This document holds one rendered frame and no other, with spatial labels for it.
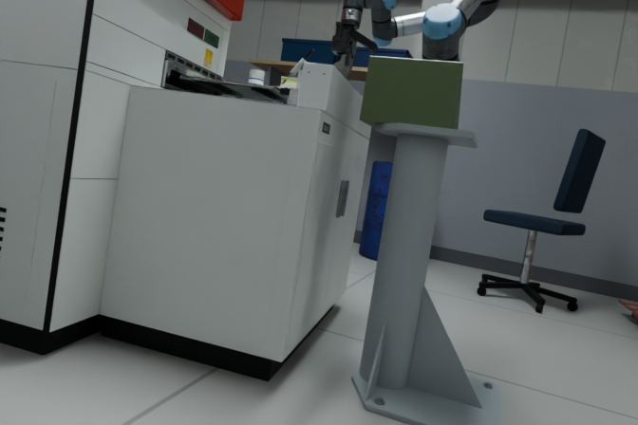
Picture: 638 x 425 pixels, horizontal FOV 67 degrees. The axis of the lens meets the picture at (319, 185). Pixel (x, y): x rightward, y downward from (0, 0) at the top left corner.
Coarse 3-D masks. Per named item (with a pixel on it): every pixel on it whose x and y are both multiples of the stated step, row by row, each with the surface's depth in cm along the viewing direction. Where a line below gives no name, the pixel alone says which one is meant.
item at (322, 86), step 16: (304, 64) 145; (320, 64) 144; (304, 80) 145; (320, 80) 144; (336, 80) 149; (304, 96) 145; (320, 96) 144; (336, 96) 152; (352, 96) 176; (336, 112) 156; (352, 112) 181; (352, 128) 186
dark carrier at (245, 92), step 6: (216, 84) 177; (222, 84) 175; (228, 84) 172; (228, 90) 188; (234, 90) 186; (240, 90) 183; (246, 90) 180; (252, 90) 178; (264, 90) 172; (270, 90) 170; (240, 96) 201; (246, 96) 198; (252, 96) 195; (258, 96) 191; (276, 96) 183; (282, 96) 180
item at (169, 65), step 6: (168, 60) 168; (168, 66) 168; (174, 66) 172; (180, 66) 176; (162, 72) 168; (168, 72) 169; (180, 72) 176; (186, 72) 180; (192, 72) 184; (162, 78) 168; (168, 78) 170; (162, 84) 168; (168, 84) 170; (174, 84) 174; (180, 90) 178; (186, 90) 182; (192, 90) 186
